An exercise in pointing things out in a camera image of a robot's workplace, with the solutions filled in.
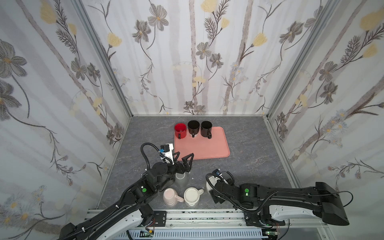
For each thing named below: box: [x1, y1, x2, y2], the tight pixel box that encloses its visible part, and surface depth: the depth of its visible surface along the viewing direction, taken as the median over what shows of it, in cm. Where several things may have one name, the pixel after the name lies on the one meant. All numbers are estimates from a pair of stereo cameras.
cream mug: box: [183, 187, 205, 207], surface depth 76 cm
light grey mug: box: [174, 172, 189, 188], surface depth 81 cm
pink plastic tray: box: [174, 126, 231, 161], surface depth 104 cm
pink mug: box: [163, 188, 185, 207], surface depth 75 cm
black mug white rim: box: [200, 120, 213, 139], surface depth 105 cm
